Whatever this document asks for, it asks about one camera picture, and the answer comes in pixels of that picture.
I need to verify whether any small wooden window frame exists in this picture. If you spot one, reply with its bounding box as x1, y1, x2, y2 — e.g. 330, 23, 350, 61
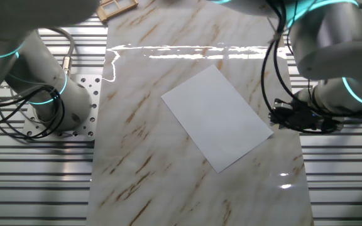
96, 0, 139, 23

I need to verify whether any black cable bundle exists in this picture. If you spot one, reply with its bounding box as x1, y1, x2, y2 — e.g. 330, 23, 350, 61
0, 84, 66, 141

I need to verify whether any grey cable with metal connector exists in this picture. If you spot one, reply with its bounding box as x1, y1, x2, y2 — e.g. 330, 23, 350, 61
47, 27, 76, 76

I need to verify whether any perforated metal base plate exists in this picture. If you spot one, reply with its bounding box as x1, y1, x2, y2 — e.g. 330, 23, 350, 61
22, 74, 102, 142

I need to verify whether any thick black braided cable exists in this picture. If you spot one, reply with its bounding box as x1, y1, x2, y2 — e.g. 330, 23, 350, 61
260, 0, 326, 134

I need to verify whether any white paper sheet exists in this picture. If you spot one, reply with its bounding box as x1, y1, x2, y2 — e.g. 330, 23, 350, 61
161, 64, 274, 174

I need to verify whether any thin black cable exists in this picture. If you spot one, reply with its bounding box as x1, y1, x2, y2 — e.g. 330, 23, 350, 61
271, 0, 314, 107

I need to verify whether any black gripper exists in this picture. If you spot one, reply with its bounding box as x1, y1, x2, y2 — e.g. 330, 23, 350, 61
268, 99, 344, 134

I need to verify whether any marble pattern table board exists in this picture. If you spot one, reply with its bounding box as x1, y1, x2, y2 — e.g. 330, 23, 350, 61
85, 0, 314, 226

